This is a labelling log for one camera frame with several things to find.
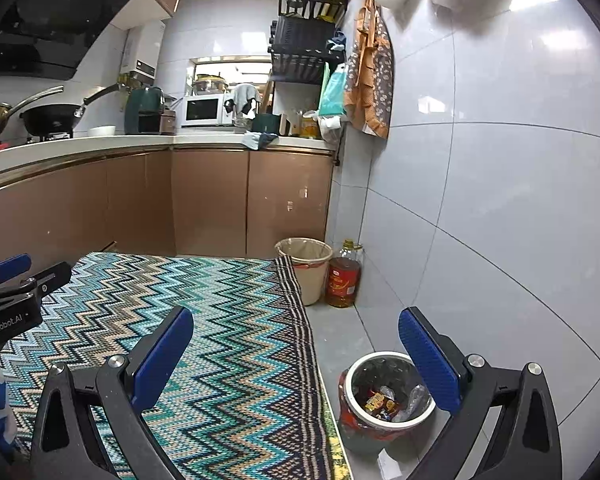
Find white microwave oven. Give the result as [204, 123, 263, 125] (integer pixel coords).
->
[181, 92, 236, 127]

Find red white-rimmed trash bin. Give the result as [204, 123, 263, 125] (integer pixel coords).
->
[337, 351, 437, 453]

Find black range hood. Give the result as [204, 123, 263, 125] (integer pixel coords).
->
[0, 0, 146, 81]

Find clear plastic bag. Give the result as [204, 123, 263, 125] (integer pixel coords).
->
[392, 384, 431, 422]

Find gas stove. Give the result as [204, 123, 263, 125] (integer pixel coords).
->
[25, 130, 76, 142]

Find beige waste bin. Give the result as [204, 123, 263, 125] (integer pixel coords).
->
[275, 237, 333, 306]

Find blue grey cloth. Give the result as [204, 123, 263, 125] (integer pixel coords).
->
[242, 130, 281, 151]

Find brown kitchen cabinet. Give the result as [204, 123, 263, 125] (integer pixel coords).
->
[0, 147, 336, 281]

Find cooking oil bottle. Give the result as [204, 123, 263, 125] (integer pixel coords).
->
[325, 239, 365, 308]

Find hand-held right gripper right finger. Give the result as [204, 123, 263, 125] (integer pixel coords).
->
[397, 306, 563, 480]

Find zigzag knit tablecloth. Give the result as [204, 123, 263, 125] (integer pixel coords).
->
[0, 252, 338, 480]

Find steel pot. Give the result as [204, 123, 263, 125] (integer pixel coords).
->
[195, 74, 228, 96]

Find white paper scrap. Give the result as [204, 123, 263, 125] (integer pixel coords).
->
[377, 450, 403, 478]

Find white kitchen countertop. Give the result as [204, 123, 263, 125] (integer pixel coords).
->
[0, 130, 341, 181]

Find grey white towel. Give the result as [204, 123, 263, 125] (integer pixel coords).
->
[229, 82, 262, 118]

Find brown foil snack bag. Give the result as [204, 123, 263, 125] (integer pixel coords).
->
[366, 392, 398, 418]

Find yellow packet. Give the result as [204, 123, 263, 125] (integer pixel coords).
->
[300, 112, 323, 140]

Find orange floral apron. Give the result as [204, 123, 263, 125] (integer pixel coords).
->
[344, 0, 396, 138]

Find white water heater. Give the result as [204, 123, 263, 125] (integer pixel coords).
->
[120, 20, 167, 86]

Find dark green kitchen appliance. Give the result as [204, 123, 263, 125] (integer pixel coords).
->
[124, 86, 167, 135]

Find dark green container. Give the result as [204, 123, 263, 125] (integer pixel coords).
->
[252, 112, 281, 136]

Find black kitchen rack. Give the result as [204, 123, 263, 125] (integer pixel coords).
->
[267, 0, 351, 73]

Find black frying pan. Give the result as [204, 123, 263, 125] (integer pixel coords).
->
[20, 82, 131, 136]

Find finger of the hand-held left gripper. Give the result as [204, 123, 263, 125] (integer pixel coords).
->
[7, 261, 73, 306]
[0, 254, 33, 291]

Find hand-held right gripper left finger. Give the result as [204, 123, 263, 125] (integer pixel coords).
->
[30, 305, 196, 480]

